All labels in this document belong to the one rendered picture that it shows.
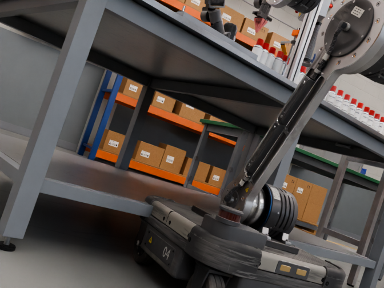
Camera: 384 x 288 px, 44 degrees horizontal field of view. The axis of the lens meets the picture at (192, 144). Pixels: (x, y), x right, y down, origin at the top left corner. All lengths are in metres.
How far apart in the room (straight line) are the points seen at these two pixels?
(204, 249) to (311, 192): 5.33
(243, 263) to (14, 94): 5.43
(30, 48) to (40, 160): 5.15
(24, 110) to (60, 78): 5.11
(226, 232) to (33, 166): 0.57
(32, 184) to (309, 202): 5.45
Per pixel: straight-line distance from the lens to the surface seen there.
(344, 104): 2.96
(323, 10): 2.49
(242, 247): 1.29
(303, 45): 2.39
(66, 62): 1.40
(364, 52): 1.28
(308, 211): 6.61
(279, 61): 2.48
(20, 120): 6.50
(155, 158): 6.19
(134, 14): 1.50
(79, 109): 6.61
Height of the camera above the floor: 0.41
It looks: 2 degrees up
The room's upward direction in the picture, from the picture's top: 19 degrees clockwise
